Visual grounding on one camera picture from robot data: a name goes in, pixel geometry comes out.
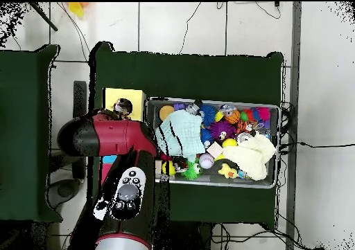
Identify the mint green cloth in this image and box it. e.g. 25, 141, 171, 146
155, 109, 206, 160

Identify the multicolour cartoon print cloth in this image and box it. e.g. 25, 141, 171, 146
113, 98, 134, 120

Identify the wooden box with three holes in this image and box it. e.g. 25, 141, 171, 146
98, 87, 147, 202

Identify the shallow clear mesh bin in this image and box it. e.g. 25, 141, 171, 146
145, 97, 280, 190

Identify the peach orange ball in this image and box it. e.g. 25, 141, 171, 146
158, 105, 175, 121

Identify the yellow ball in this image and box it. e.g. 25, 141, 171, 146
162, 161, 177, 177
221, 138, 238, 149

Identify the white toy baseball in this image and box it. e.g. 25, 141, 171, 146
199, 152, 215, 170

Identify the green spiky ball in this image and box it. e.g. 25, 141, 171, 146
184, 161, 202, 181

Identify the orange toy basketball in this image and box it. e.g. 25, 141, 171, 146
225, 110, 242, 125

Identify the yellow rubber duck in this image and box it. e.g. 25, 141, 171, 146
218, 163, 239, 179

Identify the cream yellow cloth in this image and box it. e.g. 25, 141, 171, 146
221, 133, 277, 181

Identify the black chair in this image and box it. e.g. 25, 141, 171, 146
49, 80, 89, 209

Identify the grey metal beam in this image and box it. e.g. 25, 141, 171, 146
284, 1, 303, 250

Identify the green cloth side table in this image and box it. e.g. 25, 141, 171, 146
0, 44, 61, 223

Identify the yellow floor object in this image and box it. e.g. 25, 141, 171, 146
67, 2, 87, 18

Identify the black rod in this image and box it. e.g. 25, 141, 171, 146
27, 2, 59, 32

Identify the black cable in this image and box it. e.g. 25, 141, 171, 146
178, 1, 203, 55
279, 101, 355, 156

